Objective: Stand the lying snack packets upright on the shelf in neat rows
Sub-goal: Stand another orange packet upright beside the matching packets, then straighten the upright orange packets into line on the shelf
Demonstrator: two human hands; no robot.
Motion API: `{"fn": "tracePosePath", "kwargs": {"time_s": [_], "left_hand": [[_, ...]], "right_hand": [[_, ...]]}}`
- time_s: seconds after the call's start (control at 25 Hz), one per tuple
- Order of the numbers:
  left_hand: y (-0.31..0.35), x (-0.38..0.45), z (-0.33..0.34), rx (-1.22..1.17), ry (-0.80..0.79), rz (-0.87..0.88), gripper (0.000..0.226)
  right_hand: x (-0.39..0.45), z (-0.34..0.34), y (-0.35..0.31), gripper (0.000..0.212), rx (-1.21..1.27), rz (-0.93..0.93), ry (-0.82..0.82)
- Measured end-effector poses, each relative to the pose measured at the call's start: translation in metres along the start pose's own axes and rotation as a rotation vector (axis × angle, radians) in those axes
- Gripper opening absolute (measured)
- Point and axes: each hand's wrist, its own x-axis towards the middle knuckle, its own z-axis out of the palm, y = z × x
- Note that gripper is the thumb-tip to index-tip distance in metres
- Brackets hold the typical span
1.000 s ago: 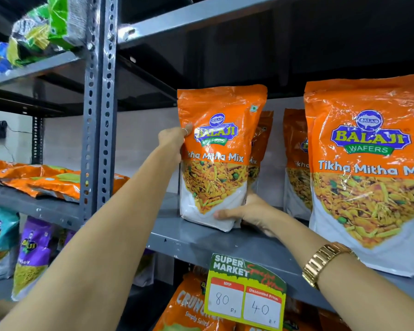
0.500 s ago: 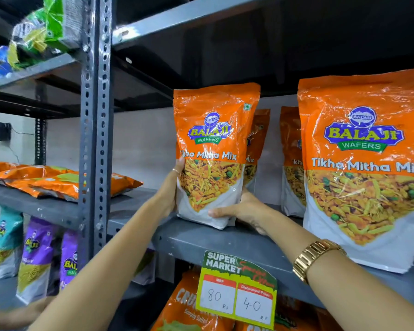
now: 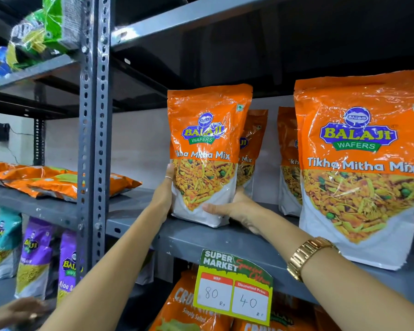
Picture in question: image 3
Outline yellow green price tag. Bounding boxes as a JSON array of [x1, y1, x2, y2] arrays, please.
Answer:
[[192, 248, 274, 327]]

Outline person's left hand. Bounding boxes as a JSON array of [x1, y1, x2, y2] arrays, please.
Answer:
[[148, 163, 176, 222]]

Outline person's left forearm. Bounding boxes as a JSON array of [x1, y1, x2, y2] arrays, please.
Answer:
[[41, 202, 165, 331]]

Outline gold wristwatch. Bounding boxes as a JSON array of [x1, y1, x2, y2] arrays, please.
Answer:
[[286, 236, 341, 282]]

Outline person's right hand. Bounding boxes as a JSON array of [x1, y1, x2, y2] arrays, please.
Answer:
[[201, 186, 268, 235]]

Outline green grey snack packet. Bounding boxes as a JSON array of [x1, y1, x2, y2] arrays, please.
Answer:
[[42, 0, 87, 54]]

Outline green white snack packet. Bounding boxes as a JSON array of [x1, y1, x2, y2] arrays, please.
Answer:
[[6, 9, 51, 70]]

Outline teal snack packet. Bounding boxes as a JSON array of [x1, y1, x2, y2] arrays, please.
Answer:
[[0, 206, 23, 280]]

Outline person's right forearm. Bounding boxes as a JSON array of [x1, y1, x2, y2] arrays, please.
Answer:
[[259, 210, 414, 331]]

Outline grey metal shelf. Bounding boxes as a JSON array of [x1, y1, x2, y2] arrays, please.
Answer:
[[0, 0, 87, 307], [76, 0, 414, 313]]

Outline row of orange chip bags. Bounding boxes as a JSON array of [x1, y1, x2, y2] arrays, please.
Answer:
[[148, 270, 342, 331]]

